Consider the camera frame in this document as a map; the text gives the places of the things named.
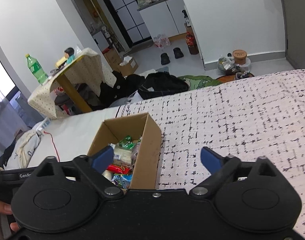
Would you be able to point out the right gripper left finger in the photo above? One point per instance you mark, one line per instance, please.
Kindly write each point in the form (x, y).
(91, 168)

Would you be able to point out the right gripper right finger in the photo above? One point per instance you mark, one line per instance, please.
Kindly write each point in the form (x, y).
(221, 170)

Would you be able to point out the red snack bar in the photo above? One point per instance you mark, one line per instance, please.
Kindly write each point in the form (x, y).
(115, 169)

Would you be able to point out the blue candy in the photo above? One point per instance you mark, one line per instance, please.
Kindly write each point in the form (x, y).
(122, 180)

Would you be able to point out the small green snack packet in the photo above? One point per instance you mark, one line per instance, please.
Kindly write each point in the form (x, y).
(126, 143)

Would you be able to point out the white cake snack packet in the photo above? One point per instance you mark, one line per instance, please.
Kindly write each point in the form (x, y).
(124, 157)

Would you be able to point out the person's left hand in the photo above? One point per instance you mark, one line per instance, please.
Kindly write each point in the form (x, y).
(5, 209)

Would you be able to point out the crumpled cream cloth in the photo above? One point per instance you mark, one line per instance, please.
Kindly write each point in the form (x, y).
(23, 150)

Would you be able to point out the brown cardboard box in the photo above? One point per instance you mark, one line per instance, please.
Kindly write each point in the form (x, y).
(136, 140)

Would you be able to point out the yellow table leg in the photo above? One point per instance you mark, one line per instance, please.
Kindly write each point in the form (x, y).
(73, 94)

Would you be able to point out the white power strip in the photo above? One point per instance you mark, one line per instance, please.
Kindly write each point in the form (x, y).
(41, 126)

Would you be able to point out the black-patterned white bedspread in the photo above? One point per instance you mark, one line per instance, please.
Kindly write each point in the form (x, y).
(249, 118)

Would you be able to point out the black clothes pile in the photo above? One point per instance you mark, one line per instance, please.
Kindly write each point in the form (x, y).
(153, 86)

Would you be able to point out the green cartoon rug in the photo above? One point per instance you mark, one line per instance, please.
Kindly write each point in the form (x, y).
(200, 81)

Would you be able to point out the floor cardboard box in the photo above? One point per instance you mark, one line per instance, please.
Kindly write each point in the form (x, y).
(128, 66)

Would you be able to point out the plastic bag of items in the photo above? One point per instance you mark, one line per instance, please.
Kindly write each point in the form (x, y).
(226, 64)

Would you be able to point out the green soda bottle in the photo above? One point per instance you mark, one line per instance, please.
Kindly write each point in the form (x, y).
(36, 69)

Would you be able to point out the doll figurine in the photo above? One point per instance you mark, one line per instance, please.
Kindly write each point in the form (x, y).
(69, 55)

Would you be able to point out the left black slipper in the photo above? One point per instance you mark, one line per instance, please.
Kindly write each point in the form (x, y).
(165, 59)

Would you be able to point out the dark red bottle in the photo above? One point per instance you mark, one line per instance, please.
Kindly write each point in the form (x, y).
(191, 44)

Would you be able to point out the pink plastic bag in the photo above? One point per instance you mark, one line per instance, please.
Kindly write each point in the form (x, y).
(161, 41)

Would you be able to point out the white kitchen cabinet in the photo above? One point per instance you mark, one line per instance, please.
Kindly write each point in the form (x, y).
(164, 18)

